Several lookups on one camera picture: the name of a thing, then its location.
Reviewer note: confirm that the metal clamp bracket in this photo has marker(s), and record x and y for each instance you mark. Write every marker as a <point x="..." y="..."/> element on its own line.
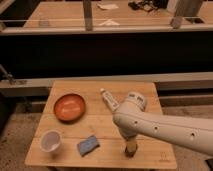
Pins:
<point x="9" y="77"/>

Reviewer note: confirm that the clear plastic cup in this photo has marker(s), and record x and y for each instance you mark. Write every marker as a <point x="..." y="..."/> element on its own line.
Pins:
<point x="42" y="21"/>

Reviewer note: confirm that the white tube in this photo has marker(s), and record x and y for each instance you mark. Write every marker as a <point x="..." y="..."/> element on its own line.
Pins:
<point x="109" y="100"/>

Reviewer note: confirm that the blue sponge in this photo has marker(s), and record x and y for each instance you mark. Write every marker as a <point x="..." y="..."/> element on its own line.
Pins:
<point x="88" y="145"/>

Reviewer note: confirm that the grey metal post right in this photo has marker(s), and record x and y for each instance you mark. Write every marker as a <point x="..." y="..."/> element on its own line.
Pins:
<point x="186" y="9"/>

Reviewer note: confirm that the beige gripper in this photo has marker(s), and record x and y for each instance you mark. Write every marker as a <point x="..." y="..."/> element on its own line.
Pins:
<point x="131" y="144"/>

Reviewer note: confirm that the white paper cup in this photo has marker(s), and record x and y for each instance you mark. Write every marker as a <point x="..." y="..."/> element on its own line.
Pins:
<point x="50" y="142"/>

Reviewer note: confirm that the black whiteboard eraser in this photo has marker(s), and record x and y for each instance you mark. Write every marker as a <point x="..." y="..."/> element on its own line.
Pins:
<point x="129" y="154"/>

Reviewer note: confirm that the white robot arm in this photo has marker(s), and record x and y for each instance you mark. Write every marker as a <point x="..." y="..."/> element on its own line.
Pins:
<point x="192" y="133"/>

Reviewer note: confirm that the grey metal post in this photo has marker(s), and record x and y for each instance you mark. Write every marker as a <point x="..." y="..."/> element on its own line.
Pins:
<point x="87" y="7"/>
<point x="186" y="9"/>

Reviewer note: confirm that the white paper sheet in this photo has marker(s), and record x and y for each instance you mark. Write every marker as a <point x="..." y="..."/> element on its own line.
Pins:
<point x="107" y="6"/>

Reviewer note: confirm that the folded white paper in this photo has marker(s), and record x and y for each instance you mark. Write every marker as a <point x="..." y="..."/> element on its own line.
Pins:
<point x="109" y="22"/>

